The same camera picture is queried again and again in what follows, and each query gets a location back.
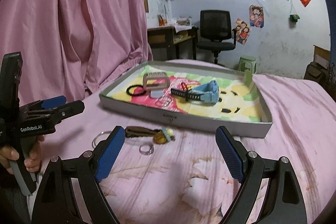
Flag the cardboard box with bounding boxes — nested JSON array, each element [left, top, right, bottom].
[[313, 45, 331, 67]]

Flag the brown strap bead keychain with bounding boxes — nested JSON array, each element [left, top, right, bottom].
[[125, 126, 176, 145]]

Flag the green plastic stool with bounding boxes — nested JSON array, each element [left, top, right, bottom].
[[239, 55, 257, 73]]

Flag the black office chair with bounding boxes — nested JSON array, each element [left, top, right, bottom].
[[196, 10, 238, 64]]

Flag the wooden desk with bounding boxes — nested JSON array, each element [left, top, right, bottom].
[[147, 26, 198, 60]]

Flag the cartoon family wall poster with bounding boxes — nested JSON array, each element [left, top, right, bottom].
[[233, 18, 252, 45]]

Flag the person's left hand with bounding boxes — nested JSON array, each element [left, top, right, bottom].
[[0, 135, 45, 177]]

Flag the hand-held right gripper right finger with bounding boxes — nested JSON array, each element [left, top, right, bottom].
[[215, 126, 307, 224]]

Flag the grey shallow box tray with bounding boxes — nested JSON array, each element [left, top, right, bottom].
[[99, 61, 273, 138]]

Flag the beige rectangular hair claw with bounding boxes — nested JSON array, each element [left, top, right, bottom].
[[142, 72, 168, 92]]

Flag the pink curtain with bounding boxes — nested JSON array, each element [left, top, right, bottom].
[[0, 0, 154, 119]]

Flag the dark suitcase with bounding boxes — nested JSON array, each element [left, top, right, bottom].
[[304, 61, 330, 85]]

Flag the light blue wrist watch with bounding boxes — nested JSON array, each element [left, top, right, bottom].
[[188, 79, 219, 106]]

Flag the small clear ring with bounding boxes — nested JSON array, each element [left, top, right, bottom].
[[139, 143, 154, 156]]

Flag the colourful paper tray lining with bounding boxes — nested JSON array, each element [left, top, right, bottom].
[[108, 64, 263, 122]]

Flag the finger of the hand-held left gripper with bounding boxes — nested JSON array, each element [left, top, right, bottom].
[[26, 100, 85, 121], [22, 95, 67, 112]]

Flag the black sword hairpin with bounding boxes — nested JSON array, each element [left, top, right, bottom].
[[171, 82, 205, 103]]

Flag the pink floral bedsheet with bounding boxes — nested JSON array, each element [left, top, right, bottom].
[[34, 59, 334, 224]]

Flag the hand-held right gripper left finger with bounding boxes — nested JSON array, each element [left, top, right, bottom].
[[31, 126, 126, 224]]

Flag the black hair tie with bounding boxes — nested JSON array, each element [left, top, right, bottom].
[[126, 84, 147, 96]]

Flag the thin metal rings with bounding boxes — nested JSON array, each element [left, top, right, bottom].
[[157, 95, 172, 107]]

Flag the cartoon fighter wall poster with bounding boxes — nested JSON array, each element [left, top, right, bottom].
[[249, 5, 265, 29]]

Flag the thin wire bangle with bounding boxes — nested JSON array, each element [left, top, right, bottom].
[[92, 130, 113, 148]]

